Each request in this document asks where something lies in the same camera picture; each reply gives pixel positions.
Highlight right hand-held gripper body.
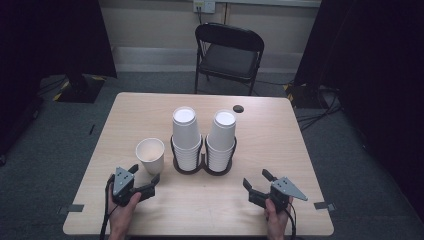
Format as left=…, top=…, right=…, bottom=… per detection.
left=268, top=176, right=309, bottom=213

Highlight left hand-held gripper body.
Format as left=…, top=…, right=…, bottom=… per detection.
left=111, top=166, right=142, bottom=208

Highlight white paper cup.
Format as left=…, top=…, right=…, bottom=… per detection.
left=135, top=137, right=166, bottom=176

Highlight stack of white paper cups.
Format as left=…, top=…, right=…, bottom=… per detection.
left=171, top=105, right=203, bottom=173
left=205, top=109, right=237, bottom=173

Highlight black double cup holder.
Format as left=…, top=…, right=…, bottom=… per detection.
left=169, top=134, right=239, bottom=177

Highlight person's right hand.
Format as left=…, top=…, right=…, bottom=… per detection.
left=264, top=195, right=294, bottom=236

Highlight person's left hand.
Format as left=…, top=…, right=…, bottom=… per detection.
left=106, top=191, right=143, bottom=236

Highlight grey tape strip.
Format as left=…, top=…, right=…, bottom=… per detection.
left=313, top=200, right=337, bottom=213
left=56, top=203, right=86, bottom=216

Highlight black stand base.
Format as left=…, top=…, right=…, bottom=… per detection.
left=52, top=74, right=108, bottom=104
left=283, top=82, right=322, bottom=110

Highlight black folding chair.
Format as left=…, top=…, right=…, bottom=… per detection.
left=193, top=21, right=266, bottom=97

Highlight black curtain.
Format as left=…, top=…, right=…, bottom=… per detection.
left=292, top=0, right=424, bottom=214

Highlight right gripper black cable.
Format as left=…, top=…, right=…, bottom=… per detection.
left=285, top=201, right=298, bottom=240

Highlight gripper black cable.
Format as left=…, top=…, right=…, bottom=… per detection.
left=285, top=201, right=298, bottom=240
left=99, top=174, right=117, bottom=240

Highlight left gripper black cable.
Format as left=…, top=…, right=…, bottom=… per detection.
left=99, top=174, right=117, bottom=240

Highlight black floor cables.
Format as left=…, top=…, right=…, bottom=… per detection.
left=295, top=85, right=343, bottom=133

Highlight white wall socket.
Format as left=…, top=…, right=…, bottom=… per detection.
left=192, top=0, right=217, bottom=15

